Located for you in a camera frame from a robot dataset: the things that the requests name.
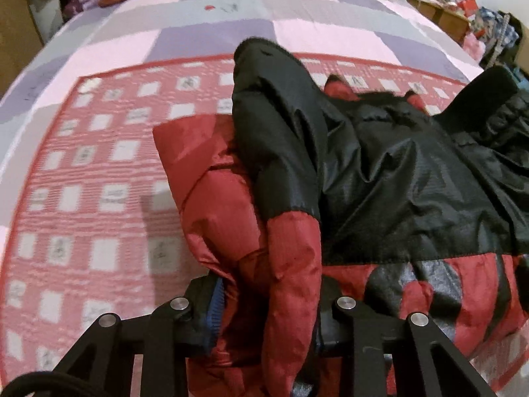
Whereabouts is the red checked blanket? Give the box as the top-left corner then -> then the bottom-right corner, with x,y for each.
0,52 -> 529,397

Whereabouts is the pile of colourful clothes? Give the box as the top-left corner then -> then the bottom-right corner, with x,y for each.
465,6 -> 529,80

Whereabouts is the wooden board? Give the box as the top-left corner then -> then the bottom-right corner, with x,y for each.
0,0 -> 44,97

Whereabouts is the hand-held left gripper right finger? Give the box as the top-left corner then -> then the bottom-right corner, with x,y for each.
315,277 -> 493,397

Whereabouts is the red and black padded jacket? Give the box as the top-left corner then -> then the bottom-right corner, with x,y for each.
153,38 -> 529,397

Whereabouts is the pink purple patchwork bedsheet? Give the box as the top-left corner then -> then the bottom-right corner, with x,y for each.
0,0 -> 484,104

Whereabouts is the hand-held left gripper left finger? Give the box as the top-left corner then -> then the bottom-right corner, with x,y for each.
54,275 -> 226,397

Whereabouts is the black cord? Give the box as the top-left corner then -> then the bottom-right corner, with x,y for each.
0,372 -> 97,397

